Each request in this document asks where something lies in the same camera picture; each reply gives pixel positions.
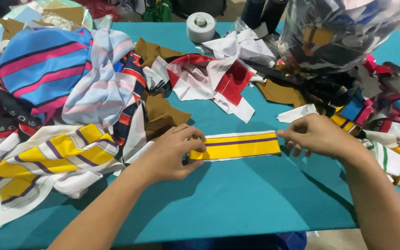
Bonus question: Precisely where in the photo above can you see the person's right hand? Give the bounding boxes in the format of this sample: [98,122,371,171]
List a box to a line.
[276,113,373,164]

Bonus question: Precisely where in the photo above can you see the person's left hand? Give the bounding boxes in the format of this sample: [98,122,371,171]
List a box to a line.
[133,124,208,185]

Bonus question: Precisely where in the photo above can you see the yellow purple striped fabric strip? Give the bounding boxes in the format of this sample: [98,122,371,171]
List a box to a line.
[188,130,282,162]

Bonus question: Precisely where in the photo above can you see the small white fabric scrap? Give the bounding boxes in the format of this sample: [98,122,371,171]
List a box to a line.
[276,103,320,124]

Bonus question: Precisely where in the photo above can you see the large brown fabric piece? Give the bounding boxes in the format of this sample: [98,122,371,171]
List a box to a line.
[134,37,192,141]

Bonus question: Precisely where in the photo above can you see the navy orange striped fabric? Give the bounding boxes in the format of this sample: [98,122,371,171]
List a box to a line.
[111,51,148,148]

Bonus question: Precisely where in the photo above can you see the black fabric scissors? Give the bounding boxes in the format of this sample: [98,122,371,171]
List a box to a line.
[241,58,351,107]

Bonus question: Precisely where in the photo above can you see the small brown fabric piece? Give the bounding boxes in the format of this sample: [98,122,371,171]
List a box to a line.
[255,78,309,109]

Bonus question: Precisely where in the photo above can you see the heap of mixed fabric scraps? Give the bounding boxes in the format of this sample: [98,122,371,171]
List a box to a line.
[328,53,400,189]

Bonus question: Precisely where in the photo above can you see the teal table cloth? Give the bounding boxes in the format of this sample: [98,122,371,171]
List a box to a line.
[0,22,400,250]

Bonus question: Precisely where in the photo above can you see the red white fabric piece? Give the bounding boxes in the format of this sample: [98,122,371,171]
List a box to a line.
[142,53,257,124]

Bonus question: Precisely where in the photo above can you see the pale blue pink striped fabric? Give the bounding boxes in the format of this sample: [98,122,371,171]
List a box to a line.
[61,28,146,130]

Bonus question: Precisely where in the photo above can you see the clear bag of fabric scraps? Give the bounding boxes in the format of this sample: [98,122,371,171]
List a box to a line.
[278,0,400,74]

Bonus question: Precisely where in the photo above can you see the person's blue trousers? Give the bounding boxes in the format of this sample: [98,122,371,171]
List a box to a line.
[162,231,307,250]

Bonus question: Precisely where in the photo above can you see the large yellow white striped fabric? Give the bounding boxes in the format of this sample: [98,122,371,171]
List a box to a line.
[0,123,126,228]

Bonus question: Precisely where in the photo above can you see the crumpled white fabric piece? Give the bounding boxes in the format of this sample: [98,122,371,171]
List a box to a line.
[202,28,278,69]

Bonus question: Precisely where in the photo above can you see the white tape roll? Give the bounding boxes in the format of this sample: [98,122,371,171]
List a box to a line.
[186,12,217,44]

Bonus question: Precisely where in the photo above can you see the green fabric bundle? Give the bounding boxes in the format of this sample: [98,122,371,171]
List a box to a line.
[142,0,173,23]

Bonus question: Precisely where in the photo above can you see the dark blue fabric roll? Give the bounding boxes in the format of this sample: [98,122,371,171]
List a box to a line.
[240,0,288,31]

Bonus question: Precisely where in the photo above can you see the black round container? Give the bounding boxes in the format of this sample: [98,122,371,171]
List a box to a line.
[171,0,228,20]

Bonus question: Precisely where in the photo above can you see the red fabric bundle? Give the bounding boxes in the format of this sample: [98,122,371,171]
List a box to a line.
[73,0,121,22]

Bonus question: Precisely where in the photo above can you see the black red white fabric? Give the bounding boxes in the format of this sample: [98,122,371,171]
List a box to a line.
[0,66,45,167]

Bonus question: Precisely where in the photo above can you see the clear bag with brown fabric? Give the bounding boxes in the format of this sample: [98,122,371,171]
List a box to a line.
[0,0,94,43]

